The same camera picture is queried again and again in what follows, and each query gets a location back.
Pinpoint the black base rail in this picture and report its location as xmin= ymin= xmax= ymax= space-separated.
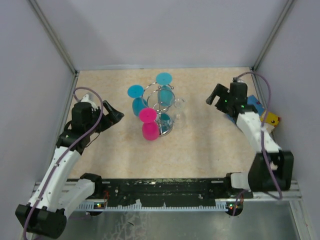
xmin=94 ymin=177 xmax=242 ymax=207

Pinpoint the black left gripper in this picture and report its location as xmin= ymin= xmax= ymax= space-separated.
xmin=86 ymin=100 xmax=124 ymax=135

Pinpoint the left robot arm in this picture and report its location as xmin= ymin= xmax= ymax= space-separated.
xmin=15 ymin=100 xmax=124 ymax=239

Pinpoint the chrome wine glass rack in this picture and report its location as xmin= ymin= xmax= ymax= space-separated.
xmin=142 ymin=82 xmax=176 ymax=137

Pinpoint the clear wine glass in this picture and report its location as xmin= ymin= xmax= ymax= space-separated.
xmin=173 ymin=98 xmax=186 ymax=129

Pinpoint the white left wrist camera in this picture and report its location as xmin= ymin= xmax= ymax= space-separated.
xmin=80 ymin=92 xmax=98 ymax=110

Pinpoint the blue Pikachu cloth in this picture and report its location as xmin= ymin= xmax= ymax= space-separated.
xmin=223 ymin=94 xmax=282 ymax=133

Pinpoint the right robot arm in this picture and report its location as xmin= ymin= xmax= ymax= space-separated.
xmin=206 ymin=82 xmax=294 ymax=198

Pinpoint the blue wine glass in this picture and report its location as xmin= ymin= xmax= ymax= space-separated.
xmin=156 ymin=72 xmax=174 ymax=107
xmin=127 ymin=84 xmax=147 ymax=117

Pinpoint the pink wine glass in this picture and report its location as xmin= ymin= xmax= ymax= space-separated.
xmin=139 ymin=107 xmax=160 ymax=141

